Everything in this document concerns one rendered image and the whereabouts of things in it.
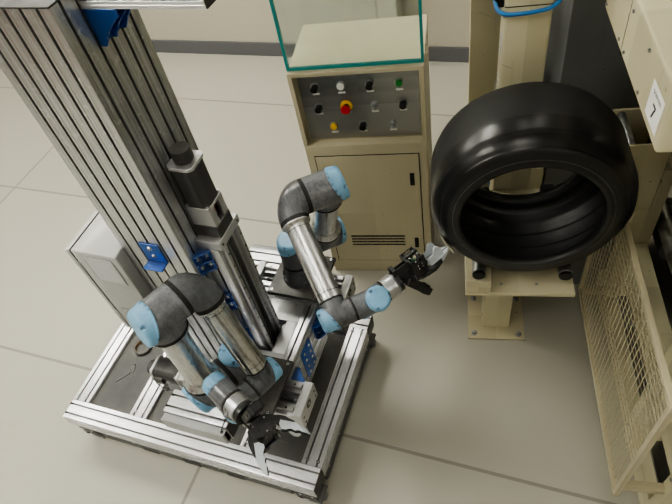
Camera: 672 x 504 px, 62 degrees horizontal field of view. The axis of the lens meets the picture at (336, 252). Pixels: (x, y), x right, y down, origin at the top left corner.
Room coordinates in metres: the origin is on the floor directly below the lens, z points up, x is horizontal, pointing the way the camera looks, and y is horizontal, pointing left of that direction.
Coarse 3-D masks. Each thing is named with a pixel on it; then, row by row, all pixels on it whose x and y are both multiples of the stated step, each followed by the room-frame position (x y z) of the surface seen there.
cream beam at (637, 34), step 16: (608, 0) 1.34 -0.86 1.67; (624, 0) 1.21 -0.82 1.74; (640, 0) 1.12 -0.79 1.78; (656, 0) 1.10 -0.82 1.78; (624, 16) 1.18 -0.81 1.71; (640, 16) 1.07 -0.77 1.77; (656, 16) 1.04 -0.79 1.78; (624, 32) 1.15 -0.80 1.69; (640, 32) 1.05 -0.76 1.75; (656, 32) 0.99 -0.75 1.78; (624, 48) 1.12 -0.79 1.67; (640, 48) 1.02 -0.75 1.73; (656, 48) 0.94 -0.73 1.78; (640, 64) 1.00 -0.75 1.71; (656, 64) 0.91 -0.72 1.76; (640, 80) 0.97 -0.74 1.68; (656, 80) 0.89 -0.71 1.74; (640, 96) 0.94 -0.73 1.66; (656, 144) 0.80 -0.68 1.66
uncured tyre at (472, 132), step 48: (480, 96) 1.37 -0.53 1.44; (528, 96) 1.26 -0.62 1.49; (576, 96) 1.23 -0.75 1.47; (480, 144) 1.17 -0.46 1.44; (528, 144) 1.10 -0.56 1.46; (576, 144) 1.07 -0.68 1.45; (624, 144) 1.10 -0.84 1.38; (432, 192) 1.22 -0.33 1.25; (480, 192) 1.39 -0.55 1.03; (576, 192) 1.28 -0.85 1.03; (624, 192) 1.00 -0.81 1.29; (480, 240) 1.24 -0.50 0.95; (528, 240) 1.21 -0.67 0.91; (576, 240) 1.12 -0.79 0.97
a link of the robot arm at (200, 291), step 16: (192, 288) 0.99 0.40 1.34; (208, 288) 1.00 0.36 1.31; (192, 304) 0.96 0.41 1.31; (208, 304) 0.98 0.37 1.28; (224, 304) 1.00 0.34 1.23; (208, 320) 0.97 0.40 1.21; (224, 320) 0.97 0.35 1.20; (224, 336) 0.95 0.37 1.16; (240, 336) 0.95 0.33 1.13; (240, 352) 0.92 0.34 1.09; (256, 352) 0.93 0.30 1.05; (256, 368) 0.90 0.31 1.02; (272, 368) 0.92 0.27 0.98; (256, 384) 0.87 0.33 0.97; (272, 384) 0.89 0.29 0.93
